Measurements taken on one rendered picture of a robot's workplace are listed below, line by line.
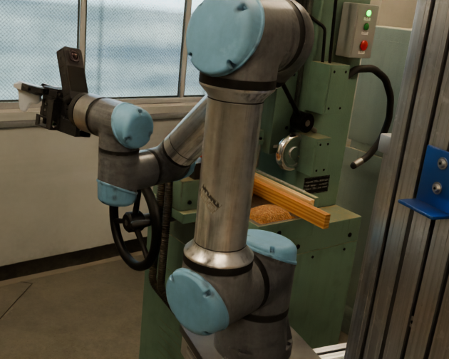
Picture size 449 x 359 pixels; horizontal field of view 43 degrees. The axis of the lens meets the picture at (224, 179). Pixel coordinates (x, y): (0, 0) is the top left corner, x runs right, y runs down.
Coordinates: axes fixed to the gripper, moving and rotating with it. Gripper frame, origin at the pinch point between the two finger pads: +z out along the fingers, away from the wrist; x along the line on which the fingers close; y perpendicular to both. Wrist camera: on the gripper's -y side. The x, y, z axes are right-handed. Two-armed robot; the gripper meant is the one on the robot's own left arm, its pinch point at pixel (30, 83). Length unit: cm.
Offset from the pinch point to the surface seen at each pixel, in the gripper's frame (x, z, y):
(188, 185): 48, -7, 23
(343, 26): 91, -21, -30
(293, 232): 64, -34, 29
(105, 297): 112, 87, 109
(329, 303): 106, -31, 61
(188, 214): 48, -9, 31
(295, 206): 66, -32, 22
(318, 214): 64, -41, 22
